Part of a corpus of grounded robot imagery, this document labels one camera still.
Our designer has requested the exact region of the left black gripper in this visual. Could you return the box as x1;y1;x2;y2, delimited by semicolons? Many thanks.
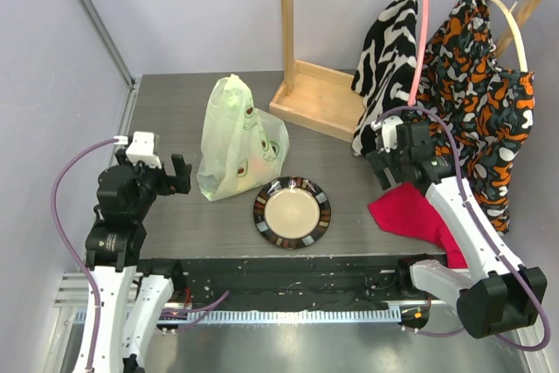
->
118;148;191;218

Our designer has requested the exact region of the green avocado plastic bag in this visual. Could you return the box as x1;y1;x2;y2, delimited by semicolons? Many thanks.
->
197;74;290;202

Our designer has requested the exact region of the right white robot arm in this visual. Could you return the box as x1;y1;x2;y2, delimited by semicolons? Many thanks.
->
366;116;551;351

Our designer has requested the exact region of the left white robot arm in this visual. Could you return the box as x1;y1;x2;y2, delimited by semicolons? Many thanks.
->
74;150;191;372

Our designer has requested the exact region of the red cloth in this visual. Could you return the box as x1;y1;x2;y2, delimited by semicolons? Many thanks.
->
368;183;468;269

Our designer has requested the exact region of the wooden clothes rack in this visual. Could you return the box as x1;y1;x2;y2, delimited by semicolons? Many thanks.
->
269;0;542;142

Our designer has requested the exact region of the black white patterned garment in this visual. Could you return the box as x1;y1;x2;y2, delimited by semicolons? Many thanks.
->
351;0;418;156

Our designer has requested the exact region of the patterned rim ceramic plate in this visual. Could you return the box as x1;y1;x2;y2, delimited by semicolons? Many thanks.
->
252;176;332;250

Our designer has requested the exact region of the orange black patterned garment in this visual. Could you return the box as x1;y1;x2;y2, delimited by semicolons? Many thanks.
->
417;0;535;235

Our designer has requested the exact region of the pink clothes hanger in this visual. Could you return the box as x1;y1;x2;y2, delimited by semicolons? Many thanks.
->
407;0;429;106

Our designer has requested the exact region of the cream clothes hanger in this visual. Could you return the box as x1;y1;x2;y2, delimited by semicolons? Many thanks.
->
487;0;528;73

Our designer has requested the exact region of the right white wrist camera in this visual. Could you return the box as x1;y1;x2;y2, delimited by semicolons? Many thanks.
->
371;115;404;153

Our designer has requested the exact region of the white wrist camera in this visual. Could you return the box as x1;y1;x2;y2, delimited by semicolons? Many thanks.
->
371;115;404;153
126;131;162;169

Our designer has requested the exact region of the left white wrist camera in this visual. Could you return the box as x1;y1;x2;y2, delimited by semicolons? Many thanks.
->
126;131;162;169

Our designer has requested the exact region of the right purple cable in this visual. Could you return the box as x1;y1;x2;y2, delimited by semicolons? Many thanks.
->
374;105;552;351

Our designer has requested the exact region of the purple cable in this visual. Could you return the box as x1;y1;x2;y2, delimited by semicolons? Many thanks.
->
51;137;119;370
374;105;552;351

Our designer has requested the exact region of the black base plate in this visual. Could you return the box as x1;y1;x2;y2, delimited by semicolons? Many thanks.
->
135;253;446;309

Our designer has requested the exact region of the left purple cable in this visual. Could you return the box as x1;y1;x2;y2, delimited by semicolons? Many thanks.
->
51;137;119;370

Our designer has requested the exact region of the white slotted cable duct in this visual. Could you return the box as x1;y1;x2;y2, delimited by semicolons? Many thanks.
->
156;306;401;326

